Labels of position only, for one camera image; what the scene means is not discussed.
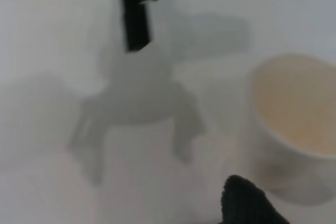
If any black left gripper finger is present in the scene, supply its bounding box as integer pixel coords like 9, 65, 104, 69
117, 0, 174, 53

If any white paper cup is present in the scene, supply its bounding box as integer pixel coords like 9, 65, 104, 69
248, 54, 336, 205

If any dark blue rag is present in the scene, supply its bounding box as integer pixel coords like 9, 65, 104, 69
222, 174, 292, 224

